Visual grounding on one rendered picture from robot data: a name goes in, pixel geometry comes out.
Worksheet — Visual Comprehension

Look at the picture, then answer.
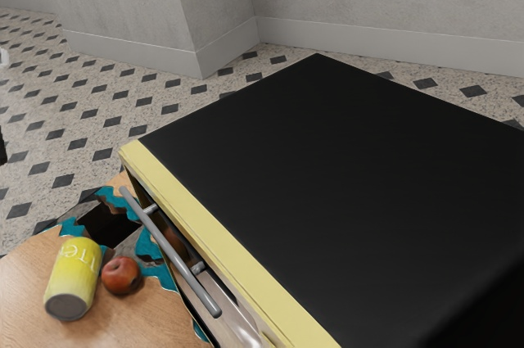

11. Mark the black oven with yellow front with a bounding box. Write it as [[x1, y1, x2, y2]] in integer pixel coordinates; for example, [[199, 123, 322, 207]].
[[118, 52, 524, 348]]

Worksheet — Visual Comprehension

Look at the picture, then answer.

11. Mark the red apple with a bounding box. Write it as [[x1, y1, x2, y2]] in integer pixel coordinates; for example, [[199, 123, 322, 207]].
[[100, 256, 142, 296]]

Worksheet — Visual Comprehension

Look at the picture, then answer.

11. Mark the yellow can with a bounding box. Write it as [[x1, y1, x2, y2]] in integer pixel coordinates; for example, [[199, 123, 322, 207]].
[[43, 236, 103, 323]]

